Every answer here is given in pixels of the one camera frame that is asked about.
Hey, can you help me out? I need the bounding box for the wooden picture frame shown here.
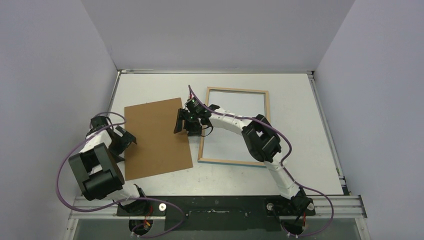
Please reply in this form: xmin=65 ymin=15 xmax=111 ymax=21
xmin=197 ymin=86 xmax=271 ymax=168

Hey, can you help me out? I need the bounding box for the brown cardboard backing board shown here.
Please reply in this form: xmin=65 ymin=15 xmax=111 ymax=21
xmin=124 ymin=98 xmax=193 ymax=181

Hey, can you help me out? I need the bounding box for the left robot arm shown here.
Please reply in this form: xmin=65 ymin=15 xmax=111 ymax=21
xmin=68 ymin=115 xmax=150 ymax=216

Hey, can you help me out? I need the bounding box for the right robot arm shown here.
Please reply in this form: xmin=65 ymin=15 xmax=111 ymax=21
xmin=173 ymin=97 xmax=316 ymax=217

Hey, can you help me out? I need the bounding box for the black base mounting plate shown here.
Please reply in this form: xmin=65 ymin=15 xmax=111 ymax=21
xmin=116 ymin=195 xmax=316 ymax=232

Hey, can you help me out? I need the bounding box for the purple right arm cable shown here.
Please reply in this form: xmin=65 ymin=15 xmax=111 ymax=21
xmin=188 ymin=84 xmax=335 ymax=239

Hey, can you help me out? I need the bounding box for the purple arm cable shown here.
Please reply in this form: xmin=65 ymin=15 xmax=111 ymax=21
xmin=55 ymin=111 xmax=186 ymax=239
xmin=188 ymin=84 xmax=335 ymax=239

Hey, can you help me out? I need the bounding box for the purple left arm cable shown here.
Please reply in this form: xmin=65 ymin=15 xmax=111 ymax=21
xmin=55 ymin=111 xmax=186 ymax=239

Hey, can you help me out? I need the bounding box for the aluminium front rail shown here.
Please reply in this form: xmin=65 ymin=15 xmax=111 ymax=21
xmin=68 ymin=194 xmax=368 ymax=220

